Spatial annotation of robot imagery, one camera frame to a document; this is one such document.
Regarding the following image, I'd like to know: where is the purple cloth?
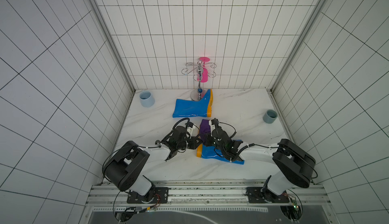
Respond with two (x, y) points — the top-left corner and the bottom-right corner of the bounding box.
(200, 119), (211, 146)

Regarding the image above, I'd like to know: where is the blue rubber boot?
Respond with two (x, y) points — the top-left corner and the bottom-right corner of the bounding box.
(172, 89), (213, 118)
(196, 139), (244, 165)

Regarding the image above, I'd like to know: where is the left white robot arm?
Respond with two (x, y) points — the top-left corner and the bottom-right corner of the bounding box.
(102, 122), (203, 203)

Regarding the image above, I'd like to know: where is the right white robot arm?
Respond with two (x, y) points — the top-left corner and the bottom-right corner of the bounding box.
(207, 119), (316, 203)

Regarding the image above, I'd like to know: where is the chrome hook stand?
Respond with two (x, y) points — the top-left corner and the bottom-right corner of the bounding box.
(181, 57), (217, 102)

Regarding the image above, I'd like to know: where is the light blue cup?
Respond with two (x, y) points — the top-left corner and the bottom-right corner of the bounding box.
(139, 90), (155, 108)

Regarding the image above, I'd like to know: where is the grey-green cup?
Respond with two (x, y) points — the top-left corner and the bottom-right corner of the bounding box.
(262, 109), (278, 124)

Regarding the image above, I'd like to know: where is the pink hanging brush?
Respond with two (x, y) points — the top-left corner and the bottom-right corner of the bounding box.
(197, 57), (210, 83)

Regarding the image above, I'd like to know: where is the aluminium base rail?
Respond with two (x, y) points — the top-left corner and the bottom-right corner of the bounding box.
(86, 179), (330, 208)

